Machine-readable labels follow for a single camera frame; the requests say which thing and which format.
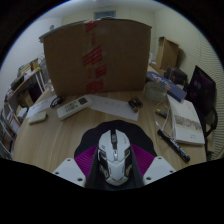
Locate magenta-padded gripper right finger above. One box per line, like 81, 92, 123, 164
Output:
128, 143, 177, 187

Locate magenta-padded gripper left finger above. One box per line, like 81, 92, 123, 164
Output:
52, 143, 101, 188

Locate white gaming computer mouse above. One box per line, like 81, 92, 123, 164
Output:
97, 129, 133, 187

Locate black scalloped mouse pad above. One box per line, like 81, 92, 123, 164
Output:
73, 119, 158, 161

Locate black marker pen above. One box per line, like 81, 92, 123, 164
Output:
157, 128, 191, 164

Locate white book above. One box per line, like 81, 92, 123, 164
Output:
165, 94, 206, 146

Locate black eyeglasses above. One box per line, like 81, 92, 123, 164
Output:
49, 95, 65, 109

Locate clear plastic container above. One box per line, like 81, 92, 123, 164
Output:
143, 80, 168, 103

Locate blue book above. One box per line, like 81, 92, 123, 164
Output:
146, 70, 188, 103

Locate black box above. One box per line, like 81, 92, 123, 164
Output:
165, 65, 188, 87

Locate large brown cardboard box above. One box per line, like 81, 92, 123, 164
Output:
39, 17, 153, 98

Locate small brown cardboard box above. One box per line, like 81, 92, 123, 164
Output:
155, 36, 180, 72

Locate white cable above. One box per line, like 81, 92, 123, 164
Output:
153, 99, 174, 138

